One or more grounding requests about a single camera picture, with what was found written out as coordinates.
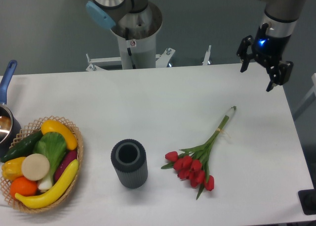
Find purple sweet potato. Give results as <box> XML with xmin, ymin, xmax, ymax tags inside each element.
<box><xmin>54</xmin><ymin>150</ymin><xmax>77</xmax><ymax>182</ymax></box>

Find orange fruit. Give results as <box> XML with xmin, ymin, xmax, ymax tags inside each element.
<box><xmin>10</xmin><ymin>177</ymin><xmax>38</xmax><ymax>198</ymax></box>

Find yellow bell pepper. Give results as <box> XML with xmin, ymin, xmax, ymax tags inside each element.
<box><xmin>1</xmin><ymin>157</ymin><xmax>26</xmax><ymax>181</ymax></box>

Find dark grey ribbed vase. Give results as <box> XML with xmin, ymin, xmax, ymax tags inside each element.
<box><xmin>111</xmin><ymin>139</ymin><xmax>148</xmax><ymax>189</ymax></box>

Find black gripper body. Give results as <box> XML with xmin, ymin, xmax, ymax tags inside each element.
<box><xmin>251</xmin><ymin>25</ymin><xmax>291</xmax><ymax>69</ymax></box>

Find woven wicker basket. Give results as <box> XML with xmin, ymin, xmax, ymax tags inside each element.
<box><xmin>0</xmin><ymin>116</ymin><xmax>83</xmax><ymax>214</ymax></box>

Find yellow banana squash lower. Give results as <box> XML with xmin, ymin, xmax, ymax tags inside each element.
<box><xmin>15</xmin><ymin>159</ymin><xmax>79</xmax><ymax>209</ymax></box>

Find green cucumber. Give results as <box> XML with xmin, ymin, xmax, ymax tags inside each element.
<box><xmin>0</xmin><ymin>131</ymin><xmax>43</xmax><ymax>163</ymax></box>

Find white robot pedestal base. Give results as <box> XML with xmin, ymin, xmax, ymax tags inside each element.
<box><xmin>85</xmin><ymin>25</ymin><xmax>212</xmax><ymax>72</ymax></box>

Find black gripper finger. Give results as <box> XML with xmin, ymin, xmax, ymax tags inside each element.
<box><xmin>237</xmin><ymin>35</ymin><xmax>254</xmax><ymax>72</ymax></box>
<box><xmin>266</xmin><ymin>61</ymin><xmax>294</xmax><ymax>92</ymax></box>

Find black device table corner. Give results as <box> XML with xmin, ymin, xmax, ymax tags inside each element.
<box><xmin>298</xmin><ymin>189</ymin><xmax>316</xmax><ymax>215</ymax></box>

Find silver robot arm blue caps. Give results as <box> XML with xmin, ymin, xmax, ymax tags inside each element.
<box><xmin>85</xmin><ymin>0</ymin><xmax>306</xmax><ymax>91</ymax></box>

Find white frame right edge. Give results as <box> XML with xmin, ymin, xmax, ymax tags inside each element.
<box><xmin>292</xmin><ymin>73</ymin><xmax>316</xmax><ymax>122</ymax></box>

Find red tulip bouquet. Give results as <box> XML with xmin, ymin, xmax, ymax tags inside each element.
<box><xmin>161</xmin><ymin>106</ymin><xmax>237</xmax><ymax>199</ymax></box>

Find black cable on pedestal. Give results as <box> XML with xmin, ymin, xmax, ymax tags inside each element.
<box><xmin>124</xmin><ymin>27</ymin><xmax>136</xmax><ymax>70</ymax></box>

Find beige round disc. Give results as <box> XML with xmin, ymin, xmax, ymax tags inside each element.
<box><xmin>21</xmin><ymin>153</ymin><xmax>50</xmax><ymax>181</ymax></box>

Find yellow squash upper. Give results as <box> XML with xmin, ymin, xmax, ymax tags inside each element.
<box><xmin>41</xmin><ymin>119</ymin><xmax>78</xmax><ymax>150</ymax></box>

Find green leafy bok choy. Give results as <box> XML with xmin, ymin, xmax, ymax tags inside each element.
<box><xmin>33</xmin><ymin>132</ymin><xmax>67</xmax><ymax>192</ymax></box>

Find blue handled saucepan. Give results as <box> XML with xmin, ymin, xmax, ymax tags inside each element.
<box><xmin>0</xmin><ymin>60</ymin><xmax>21</xmax><ymax>157</ymax></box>

